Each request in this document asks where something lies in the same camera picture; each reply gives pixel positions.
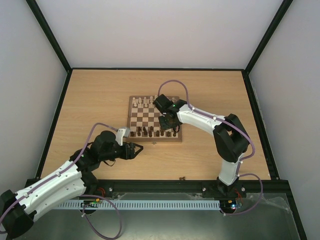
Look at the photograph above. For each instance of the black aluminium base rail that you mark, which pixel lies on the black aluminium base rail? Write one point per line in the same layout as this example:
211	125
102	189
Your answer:
208	188

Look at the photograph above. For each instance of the grey slotted cable duct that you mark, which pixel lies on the grey slotted cable duct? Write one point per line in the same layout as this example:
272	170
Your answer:
77	204

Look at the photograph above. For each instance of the wooden chess board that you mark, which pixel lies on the wooden chess board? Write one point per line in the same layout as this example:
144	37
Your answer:
147	115

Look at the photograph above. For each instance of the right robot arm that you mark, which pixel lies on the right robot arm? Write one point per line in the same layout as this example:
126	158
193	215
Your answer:
230	137

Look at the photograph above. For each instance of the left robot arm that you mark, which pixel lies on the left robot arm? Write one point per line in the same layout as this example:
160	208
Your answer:
19	210

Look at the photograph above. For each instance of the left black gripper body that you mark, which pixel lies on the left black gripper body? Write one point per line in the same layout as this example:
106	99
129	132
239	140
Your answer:
124	154

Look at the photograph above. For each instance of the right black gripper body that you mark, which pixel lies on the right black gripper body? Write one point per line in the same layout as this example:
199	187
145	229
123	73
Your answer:
164	121

